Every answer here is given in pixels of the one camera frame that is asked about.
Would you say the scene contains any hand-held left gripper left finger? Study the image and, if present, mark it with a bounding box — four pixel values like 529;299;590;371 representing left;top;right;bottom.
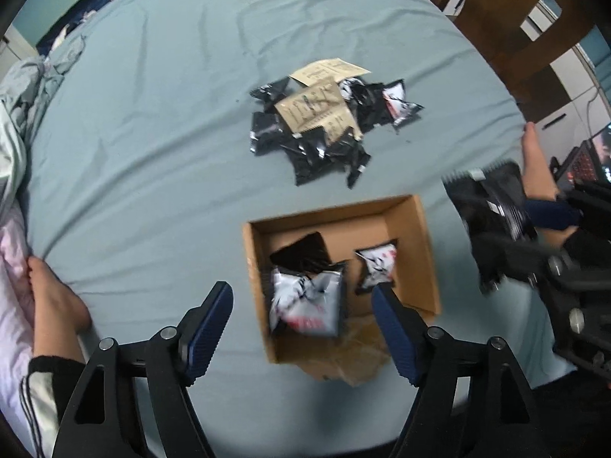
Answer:
52;281;234;458

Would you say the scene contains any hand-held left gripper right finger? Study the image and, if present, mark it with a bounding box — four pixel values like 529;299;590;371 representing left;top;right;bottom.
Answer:
371;284;557;458

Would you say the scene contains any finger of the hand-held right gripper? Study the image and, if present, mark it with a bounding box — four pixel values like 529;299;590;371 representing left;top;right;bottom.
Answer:
525;184;611;228
470;236;569;288

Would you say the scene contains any black ridged snack packet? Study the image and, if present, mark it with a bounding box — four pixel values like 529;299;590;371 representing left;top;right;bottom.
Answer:
441;161;539;294

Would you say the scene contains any small white printed snack packet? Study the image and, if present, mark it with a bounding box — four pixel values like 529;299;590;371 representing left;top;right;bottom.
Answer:
353;243;399;295

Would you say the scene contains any cardboard box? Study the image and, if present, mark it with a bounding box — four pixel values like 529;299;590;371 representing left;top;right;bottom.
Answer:
242;194;442;385

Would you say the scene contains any plain black snack packet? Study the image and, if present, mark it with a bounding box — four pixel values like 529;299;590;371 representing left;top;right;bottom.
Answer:
270;231;335;273

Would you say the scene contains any pile of black snack packets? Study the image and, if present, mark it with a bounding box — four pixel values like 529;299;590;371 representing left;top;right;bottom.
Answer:
248;77;425;188

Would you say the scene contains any silver printed snack packet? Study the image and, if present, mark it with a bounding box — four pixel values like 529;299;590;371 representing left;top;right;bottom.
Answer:
336;77;366;102

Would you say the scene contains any person's right foot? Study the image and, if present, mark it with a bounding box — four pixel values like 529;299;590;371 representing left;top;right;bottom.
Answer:
520;121;576;246

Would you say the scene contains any person's foot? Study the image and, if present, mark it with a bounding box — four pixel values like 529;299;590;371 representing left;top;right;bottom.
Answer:
26;255;91;358
520;121;576;246

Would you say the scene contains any laptop with lit keyboard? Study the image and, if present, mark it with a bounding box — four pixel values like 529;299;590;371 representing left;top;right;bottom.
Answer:
556;124;611;187

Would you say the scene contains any person's left foot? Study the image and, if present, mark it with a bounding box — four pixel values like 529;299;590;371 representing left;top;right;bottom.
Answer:
26;255;91;358

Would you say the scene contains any wooden chair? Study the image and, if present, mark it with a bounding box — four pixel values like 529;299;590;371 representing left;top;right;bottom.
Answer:
430;0;597;125

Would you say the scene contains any teal bed sheet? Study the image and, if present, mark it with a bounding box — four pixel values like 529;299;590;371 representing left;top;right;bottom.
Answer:
10;0;578;458

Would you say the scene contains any pink cloth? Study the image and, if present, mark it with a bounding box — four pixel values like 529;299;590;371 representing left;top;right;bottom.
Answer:
0;195;38;440

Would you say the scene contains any crinkled black snack packet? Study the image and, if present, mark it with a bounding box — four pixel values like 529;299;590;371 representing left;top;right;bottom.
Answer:
251;77;292;102

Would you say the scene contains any crumpled grey blanket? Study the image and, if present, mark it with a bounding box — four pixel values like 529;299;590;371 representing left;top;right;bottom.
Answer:
0;33;87;220

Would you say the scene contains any dark framed picture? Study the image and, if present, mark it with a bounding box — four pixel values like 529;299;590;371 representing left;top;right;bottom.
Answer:
36;0;116;55

